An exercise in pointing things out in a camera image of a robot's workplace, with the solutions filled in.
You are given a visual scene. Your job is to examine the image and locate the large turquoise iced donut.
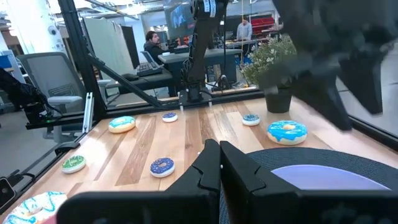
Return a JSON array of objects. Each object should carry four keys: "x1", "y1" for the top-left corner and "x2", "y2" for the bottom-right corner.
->
[{"x1": 108, "y1": 116, "x2": 137, "y2": 134}]

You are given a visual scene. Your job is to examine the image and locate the grey office chair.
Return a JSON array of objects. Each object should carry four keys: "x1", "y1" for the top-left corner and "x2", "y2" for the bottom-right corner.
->
[{"x1": 16, "y1": 52, "x2": 108, "y2": 144}]

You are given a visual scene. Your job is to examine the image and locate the black frame clamp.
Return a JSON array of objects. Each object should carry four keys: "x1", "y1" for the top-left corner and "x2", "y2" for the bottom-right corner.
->
[{"x1": 54, "y1": 141, "x2": 81, "y2": 156}]

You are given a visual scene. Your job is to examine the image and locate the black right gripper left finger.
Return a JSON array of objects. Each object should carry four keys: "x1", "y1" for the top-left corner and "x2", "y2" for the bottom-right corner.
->
[{"x1": 57, "y1": 139, "x2": 221, "y2": 224}]

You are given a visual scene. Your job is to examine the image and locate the open laptop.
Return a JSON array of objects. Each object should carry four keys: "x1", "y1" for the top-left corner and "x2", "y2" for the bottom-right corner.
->
[{"x1": 136, "y1": 51, "x2": 164, "y2": 77}]

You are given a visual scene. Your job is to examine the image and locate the small blue iced donut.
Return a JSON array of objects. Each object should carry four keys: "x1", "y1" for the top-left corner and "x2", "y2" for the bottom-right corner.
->
[{"x1": 242, "y1": 113, "x2": 261, "y2": 127}]

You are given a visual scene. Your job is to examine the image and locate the seated person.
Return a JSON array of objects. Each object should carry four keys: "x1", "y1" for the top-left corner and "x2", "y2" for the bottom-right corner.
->
[{"x1": 143, "y1": 30, "x2": 165, "y2": 66}]

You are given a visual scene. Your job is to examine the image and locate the large white blue-striped donut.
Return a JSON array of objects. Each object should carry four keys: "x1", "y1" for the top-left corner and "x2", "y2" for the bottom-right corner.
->
[{"x1": 2, "y1": 190, "x2": 68, "y2": 224}]

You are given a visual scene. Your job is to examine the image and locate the standing person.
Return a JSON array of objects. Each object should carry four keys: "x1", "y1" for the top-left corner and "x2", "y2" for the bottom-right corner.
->
[{"x1": 235, "y1": 17, "x2": 254, "y2": 57}]

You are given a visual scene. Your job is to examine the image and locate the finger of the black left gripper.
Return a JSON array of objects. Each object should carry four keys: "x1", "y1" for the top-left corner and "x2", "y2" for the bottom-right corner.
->
[
  {"x1": 292, "y1": 77, "x2": 354, "y2": 132},
  {"x1": 338, "y1": 54, "x2": 389, "y2": 115}
]

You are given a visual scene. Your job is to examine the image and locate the white partition panel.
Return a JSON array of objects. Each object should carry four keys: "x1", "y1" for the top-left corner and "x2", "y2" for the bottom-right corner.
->
[{"x1": 82, "y1": 17, "x2": 137, "y2": 82}]

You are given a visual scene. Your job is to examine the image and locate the silver metal bracket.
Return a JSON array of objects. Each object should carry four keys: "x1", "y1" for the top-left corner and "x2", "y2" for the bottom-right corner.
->
[{"x1": 81, "y1": 91, "x2": 95, "y2": 134}]

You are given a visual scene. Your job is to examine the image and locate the red storage shelves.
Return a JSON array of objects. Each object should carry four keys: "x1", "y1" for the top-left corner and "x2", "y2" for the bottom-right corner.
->
[{"x1": 251, "y1": 17, "x2": 276, "y2": 35}]

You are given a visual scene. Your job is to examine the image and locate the green plant in black pot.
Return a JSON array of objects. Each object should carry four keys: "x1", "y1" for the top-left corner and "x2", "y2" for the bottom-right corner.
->
[{"x1": 241, "y1": 34, "x2": 298, "y2": 114}]

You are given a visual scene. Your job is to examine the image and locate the small green iced donut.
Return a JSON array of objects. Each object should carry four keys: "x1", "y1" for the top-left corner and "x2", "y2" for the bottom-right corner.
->
[{"x1": 61, "y1": 155, "x2": 87, "y2": 174}]

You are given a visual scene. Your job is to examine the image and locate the black low desk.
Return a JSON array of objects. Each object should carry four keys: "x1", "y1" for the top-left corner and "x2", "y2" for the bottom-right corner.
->
[{"x1": 105, "y1": 70, "x2": 175, "y2": 96}]

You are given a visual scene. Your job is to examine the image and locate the purple plate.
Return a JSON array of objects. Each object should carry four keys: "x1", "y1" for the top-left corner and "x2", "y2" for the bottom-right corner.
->
[{"x1": 271, "y1": 164, "x2": 391, "y2": 191}]

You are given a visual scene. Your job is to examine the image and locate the black device with cables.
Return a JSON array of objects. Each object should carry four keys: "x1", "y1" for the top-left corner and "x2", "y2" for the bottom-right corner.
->
[{"x1": 0, "y1": 67, "x2": 63, "y2": 125}]

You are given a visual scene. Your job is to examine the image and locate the large blue iced donut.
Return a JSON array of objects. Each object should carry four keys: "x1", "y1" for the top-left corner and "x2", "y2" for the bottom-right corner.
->
[{"x1": 267, "y1": 119, "x2": 308, "y2": 146}]

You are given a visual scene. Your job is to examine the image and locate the small navy sprinkled donut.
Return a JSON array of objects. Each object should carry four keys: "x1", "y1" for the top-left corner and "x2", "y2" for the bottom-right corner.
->
[{"x1": 149, "y1": 157, "x2": 176, "y2": 179}]

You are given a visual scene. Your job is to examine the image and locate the grey desk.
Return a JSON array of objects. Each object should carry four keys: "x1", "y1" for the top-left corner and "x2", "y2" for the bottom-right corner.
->
[{"x1": 157, "y1": 48, "x2": 243, "y2": 97}]

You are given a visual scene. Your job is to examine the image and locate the black flat panel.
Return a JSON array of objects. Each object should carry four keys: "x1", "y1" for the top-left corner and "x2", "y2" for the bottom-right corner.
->
[{"x1": 120, "y1": 25, "x2": 141, "y2": 69}]

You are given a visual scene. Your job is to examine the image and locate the large wall display screen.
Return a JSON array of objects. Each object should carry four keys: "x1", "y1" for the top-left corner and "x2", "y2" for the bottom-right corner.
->
[{"x1": 164, "y1": 1, "x2": 197, "y2": 40}]

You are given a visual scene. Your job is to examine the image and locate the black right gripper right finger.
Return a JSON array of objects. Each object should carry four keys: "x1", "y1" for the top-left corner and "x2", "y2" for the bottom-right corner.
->
[{"x1": 219, "y1": 140, "x2": 398, "y2": 224}]

